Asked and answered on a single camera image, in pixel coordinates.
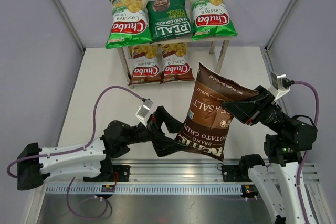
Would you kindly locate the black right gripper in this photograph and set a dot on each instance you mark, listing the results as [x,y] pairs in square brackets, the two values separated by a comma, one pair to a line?
[248,111]

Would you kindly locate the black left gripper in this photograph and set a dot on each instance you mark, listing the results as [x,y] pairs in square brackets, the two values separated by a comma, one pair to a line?
[163,146]

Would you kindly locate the brown Kettle sea salt bag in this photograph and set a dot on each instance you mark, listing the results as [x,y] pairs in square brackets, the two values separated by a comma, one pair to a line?
[206,126]

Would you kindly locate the brown Chuba barbeque bag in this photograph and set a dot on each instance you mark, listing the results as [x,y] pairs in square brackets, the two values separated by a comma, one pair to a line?
[175,64]
[145,64]

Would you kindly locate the green Chuba cassava chips bag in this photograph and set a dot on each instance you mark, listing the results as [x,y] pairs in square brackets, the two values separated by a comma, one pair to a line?
[130,24]

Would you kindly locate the green REAL chips bag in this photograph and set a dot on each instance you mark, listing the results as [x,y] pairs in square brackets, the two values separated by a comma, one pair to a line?
[168,19]

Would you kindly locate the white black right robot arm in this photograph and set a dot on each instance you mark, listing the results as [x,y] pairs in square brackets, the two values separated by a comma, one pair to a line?
[286,151]

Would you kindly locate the two-tier beige wooden shelf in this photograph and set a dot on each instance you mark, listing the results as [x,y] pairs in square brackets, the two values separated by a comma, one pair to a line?
[209,51]

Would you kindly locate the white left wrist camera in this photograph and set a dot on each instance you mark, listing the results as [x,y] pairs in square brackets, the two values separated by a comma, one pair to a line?
[143,112]

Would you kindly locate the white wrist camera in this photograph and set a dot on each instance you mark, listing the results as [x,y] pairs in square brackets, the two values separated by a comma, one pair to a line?
[280,85]
[143,112]

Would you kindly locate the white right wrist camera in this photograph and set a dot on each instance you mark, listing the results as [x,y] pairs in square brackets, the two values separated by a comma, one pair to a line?
[280,85]

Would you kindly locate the aluminium mounting rail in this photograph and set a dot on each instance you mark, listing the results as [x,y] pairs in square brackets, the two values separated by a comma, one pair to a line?
[152,171]

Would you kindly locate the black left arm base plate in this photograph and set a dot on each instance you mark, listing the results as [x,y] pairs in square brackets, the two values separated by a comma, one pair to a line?
[120,173]

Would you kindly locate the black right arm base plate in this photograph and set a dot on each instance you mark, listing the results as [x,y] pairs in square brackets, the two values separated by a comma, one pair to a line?
[232,173]

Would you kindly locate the white slotted cable duct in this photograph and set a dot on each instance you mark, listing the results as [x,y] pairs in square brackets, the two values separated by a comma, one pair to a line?
[126,189]

